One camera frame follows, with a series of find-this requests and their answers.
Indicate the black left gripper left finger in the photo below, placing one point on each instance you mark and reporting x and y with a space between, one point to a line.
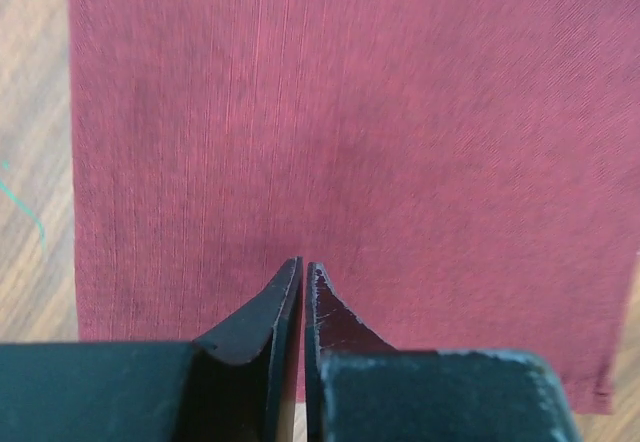
236 382

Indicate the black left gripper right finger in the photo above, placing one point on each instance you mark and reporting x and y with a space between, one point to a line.
360 388

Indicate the dark red cloth napkin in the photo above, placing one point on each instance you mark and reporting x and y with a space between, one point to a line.
466 170

